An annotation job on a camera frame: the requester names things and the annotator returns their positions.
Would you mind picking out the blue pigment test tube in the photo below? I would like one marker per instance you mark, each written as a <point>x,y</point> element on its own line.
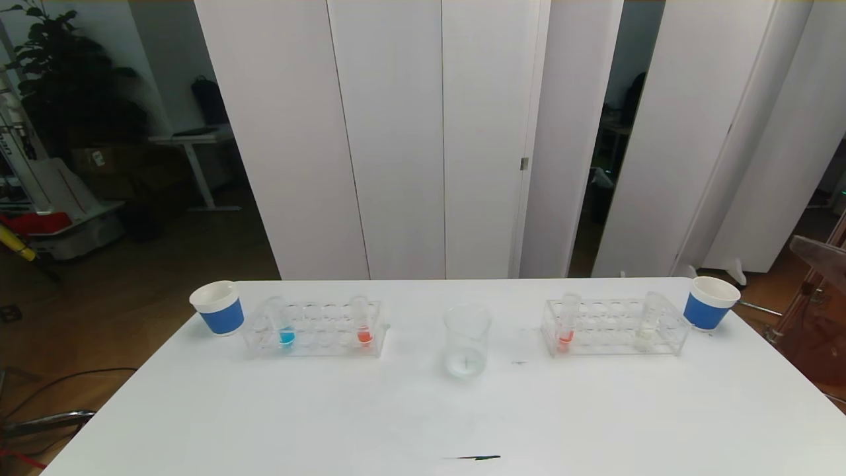
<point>286,337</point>

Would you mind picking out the red pigment test tube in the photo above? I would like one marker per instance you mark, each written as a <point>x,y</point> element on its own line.
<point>566,340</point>
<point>364,337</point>

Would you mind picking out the clear glass beaker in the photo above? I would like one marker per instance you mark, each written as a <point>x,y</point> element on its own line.
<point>467,357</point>

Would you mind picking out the clear acrylic test tube rack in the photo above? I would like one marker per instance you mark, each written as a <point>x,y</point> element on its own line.
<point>608,327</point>
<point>320,332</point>

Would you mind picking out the pale yellow pigment test tube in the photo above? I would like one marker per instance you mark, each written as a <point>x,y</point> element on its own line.
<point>646,337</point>

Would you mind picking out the white folding partition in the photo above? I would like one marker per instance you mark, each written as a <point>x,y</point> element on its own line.
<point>687,132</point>
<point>396,132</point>

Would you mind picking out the white blue paper cup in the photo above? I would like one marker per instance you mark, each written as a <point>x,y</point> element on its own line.
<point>221,318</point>
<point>703,312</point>

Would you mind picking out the white office desk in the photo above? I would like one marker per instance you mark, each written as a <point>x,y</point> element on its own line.
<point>192,138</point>

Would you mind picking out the black backpack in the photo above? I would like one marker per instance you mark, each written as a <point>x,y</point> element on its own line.
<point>209,102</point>

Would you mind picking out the brown cardboard box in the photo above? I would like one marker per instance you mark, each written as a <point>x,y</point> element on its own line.
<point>99,158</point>

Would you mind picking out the silver metal rod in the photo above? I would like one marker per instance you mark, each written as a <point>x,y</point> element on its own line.
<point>760,307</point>

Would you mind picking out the white machine with column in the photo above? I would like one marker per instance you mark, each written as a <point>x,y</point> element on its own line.
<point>66,192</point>

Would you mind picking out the red flat item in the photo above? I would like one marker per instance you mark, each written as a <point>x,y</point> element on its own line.
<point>39,223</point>

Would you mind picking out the dark green potted plant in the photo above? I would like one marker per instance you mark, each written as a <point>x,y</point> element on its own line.
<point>66,86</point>

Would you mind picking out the yellow black tool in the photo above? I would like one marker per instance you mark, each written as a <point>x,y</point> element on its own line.
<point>20,248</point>

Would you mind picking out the grey metal floor leg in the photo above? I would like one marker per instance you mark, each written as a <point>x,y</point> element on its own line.
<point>53,420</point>

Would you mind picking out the black floor socket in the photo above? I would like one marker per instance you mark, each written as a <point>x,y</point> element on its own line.
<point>10,313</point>

